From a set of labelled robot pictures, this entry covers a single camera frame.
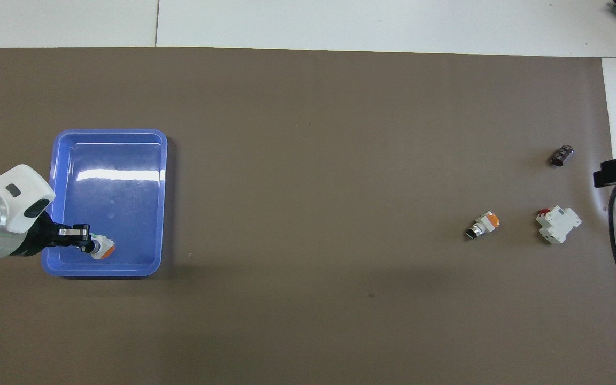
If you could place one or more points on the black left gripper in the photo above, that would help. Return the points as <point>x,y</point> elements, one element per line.
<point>40,235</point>

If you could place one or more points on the light green base switch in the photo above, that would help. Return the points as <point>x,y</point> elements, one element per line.
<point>103,249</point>

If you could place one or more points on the small black cylindrical component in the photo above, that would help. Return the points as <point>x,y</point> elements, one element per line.
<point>562,155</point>

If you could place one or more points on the blue plastic tray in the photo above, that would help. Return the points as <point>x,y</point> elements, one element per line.
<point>121,187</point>

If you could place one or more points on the white red circuit breaker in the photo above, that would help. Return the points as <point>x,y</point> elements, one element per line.
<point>556,224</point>

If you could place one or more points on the brown table mat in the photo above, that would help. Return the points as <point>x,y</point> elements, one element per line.
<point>340,214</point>

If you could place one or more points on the orange base switch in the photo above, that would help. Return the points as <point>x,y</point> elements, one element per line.
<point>484,223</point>

